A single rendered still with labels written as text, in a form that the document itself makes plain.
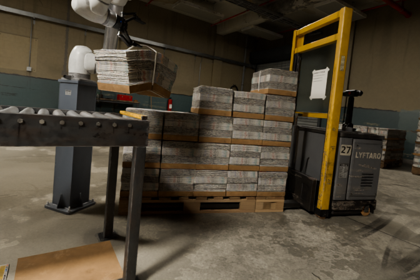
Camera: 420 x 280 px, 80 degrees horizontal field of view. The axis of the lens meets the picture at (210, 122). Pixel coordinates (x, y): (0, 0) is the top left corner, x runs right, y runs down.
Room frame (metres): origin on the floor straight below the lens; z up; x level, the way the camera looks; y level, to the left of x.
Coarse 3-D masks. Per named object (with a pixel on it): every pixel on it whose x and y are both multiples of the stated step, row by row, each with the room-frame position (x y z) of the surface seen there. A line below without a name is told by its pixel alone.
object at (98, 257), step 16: (32, 256) 1.31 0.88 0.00; (48, 256) 1.32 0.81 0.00; (64, 256) 1.33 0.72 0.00; (80, 256) 1.35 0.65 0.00; (96, 256) 1.36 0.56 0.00; (112, 256) 1.37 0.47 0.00; (16, 272) 1.17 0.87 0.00; (32, 272) 1.19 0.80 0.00; (48, 272) 1.20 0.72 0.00; (64, 272) 1.21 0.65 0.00; (80, 272) 1.22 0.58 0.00; (96, 272) 1.23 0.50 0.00; (112, 272) 1.24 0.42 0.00
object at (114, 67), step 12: (96, 60) 1.45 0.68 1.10; (108, 60) 1.39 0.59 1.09; (120, 60) 1.33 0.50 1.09; (132, 60) 1.33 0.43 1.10; (144, 60) 1.41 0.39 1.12; (108, 72) 1.42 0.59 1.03; (120, 72) 1.36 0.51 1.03; (132, 72) 1.36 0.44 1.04; (144, 72) 1.42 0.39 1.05; (120, 84) 1.38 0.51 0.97; (132, 84) 1.36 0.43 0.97
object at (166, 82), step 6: (162, 54) 1.51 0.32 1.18; (162, 60) 1.52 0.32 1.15; (168, 60) 1.56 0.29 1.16; (162, 66) 1.53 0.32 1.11; (168, 66) 1.57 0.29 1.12; (174, 66) 1.61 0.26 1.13; (162, 72) 1.53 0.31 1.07; (168, 72) 1.57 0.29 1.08; (174, 72) 1.62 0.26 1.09; (156, 78) 1.50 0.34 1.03; (162, 78) 1.55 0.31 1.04; (168, 78) 1.58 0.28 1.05; (174, 78) 1.62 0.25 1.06; (162, 84) 1.55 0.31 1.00; (168, 84) 1.59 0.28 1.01; (168, 90) 1.59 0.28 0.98; (156, 96) 1.61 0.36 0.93; (162, 96) 1.58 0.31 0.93
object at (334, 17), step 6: (336, 12) 2.28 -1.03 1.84; (324, 18) 2.42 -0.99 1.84; (330, 18) 2.35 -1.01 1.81; (336, 18) 2.28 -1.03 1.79; (312, 24) 2.59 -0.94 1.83; (318, 24) 2.50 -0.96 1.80; (324, 24) 2.45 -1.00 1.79; (300, 30) 2.79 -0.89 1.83; (306, 30) 2.68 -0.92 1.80; (312, 30) 2.64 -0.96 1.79
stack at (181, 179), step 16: (144, 112) 1.93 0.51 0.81; (160, 112) 1.96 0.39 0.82; (176, 112) 2.00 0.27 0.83; (160, 128) 1.97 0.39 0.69; (176, 128) 2.00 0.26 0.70; (192, 128) 2.04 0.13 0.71; (208, 128) 2.08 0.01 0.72; (224, 128) 2.12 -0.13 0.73; (240, 128) 2.15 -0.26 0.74; (256, 128) 2.20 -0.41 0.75; (160, 144) 1.97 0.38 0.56; (176, 144) 2.01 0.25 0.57; (192, 144) 2.04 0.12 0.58; (208, 144) 2.07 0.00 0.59; (224, 144) 2.11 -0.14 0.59; (240, 144) 2.16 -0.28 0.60; (128, 160) 1.91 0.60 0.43; (160, 160) 2.07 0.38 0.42; (176, 160) 2.01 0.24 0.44; (192, 160) 2.05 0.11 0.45; (208, 160) 2.08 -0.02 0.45; (224, 160) 2.12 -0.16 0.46; (240, 160) 2.16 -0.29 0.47; (256, 160) 2.19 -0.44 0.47; (128, 176) 1.92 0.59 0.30; (144, 176) 1.95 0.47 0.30; (160, 176) 1.99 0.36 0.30; (176, 176) 2.02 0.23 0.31; (192, 176) 2.05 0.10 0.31; (208, 176) 2.08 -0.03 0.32; (224, 176) 2.12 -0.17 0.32; (240, 176) 2.16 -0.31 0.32; (256, 176) 2.20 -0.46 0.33; (192, 208) 2.05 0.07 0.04; (240, 208) 2.17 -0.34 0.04
